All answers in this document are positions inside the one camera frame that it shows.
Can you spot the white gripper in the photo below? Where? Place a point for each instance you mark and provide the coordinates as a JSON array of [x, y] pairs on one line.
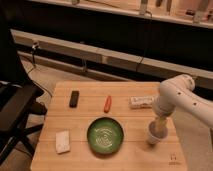
[[163, 109]]

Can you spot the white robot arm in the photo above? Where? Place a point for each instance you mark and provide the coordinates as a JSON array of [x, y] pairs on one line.
[[178, 92]]

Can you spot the white wrapped packet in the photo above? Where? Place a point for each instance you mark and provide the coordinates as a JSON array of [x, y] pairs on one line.
[[141, 102]]

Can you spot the orange carrot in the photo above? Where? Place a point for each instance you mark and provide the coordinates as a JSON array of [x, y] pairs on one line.
[[108, 104]]

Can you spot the green bowl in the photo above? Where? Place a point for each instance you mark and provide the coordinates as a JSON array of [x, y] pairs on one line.
[[105, 136]]

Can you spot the black rectangular block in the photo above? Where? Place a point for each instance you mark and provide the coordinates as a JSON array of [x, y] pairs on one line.
[[74, 99]]

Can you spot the white sponge block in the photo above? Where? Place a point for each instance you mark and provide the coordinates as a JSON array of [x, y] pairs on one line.
[[62, 142]]

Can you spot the black office chair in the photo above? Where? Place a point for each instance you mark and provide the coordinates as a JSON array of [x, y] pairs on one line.
[[18, 94]]

